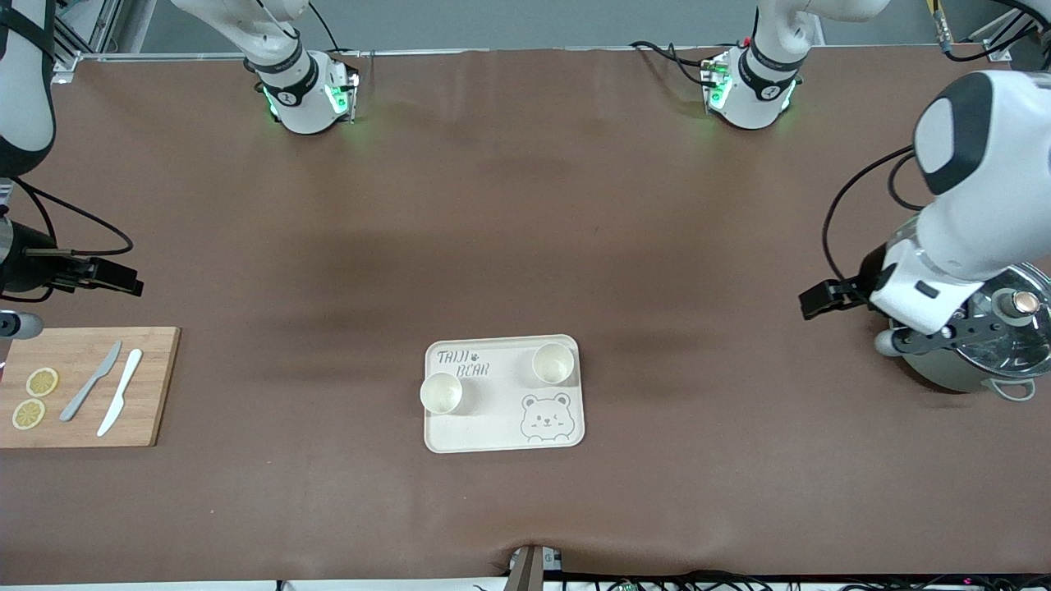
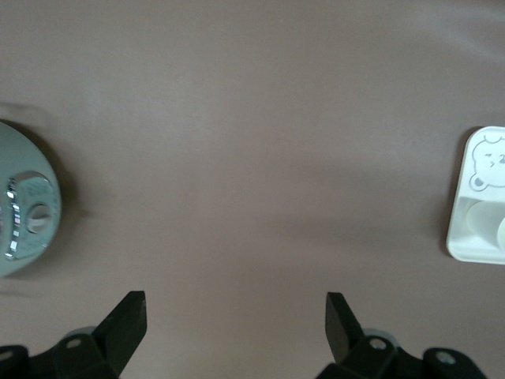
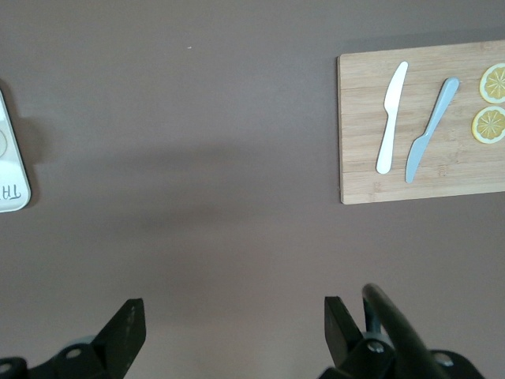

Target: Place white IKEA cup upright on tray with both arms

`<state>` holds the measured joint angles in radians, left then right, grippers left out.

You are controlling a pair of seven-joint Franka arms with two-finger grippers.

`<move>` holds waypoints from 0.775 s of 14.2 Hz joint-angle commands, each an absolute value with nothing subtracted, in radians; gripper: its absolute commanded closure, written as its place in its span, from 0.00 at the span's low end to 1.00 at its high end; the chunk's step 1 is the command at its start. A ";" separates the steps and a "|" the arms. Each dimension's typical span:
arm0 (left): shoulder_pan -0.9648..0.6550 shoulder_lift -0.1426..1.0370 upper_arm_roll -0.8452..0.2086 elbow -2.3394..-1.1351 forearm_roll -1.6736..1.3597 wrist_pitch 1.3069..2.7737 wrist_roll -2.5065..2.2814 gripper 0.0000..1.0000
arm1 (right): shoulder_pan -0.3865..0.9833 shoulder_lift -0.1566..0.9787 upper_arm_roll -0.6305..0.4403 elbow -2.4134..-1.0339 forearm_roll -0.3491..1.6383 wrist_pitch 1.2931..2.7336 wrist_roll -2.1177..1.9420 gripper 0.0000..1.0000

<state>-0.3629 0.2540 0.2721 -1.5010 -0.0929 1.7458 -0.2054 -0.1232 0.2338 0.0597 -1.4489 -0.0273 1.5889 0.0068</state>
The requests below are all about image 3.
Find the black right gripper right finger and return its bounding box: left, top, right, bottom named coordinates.
left=324, top=295, right=364, bottom=369

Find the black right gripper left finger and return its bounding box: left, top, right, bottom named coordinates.
left=92, top=298, right=148, bottom=379

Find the beige bear print tray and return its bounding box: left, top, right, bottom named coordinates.
left=0, top=78, right=32, bottom=214

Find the brown table cover mat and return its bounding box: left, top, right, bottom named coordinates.
left=0, top=0, right=505, bottom=379

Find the bamboo cutting board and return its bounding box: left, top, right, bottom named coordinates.
left=336, top=39, right=505, bottom=206

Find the white plastic knife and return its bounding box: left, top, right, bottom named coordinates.
left=375, top=61, right=410, bottom=175

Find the grey plastic knife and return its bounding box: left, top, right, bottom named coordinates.
left=405, top=77, right=461, bottom=185

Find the yellow lemon slice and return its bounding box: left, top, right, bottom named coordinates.
left=471, top=104, right=505, bottom=145
left=478, top=62, right=505, bottom=105

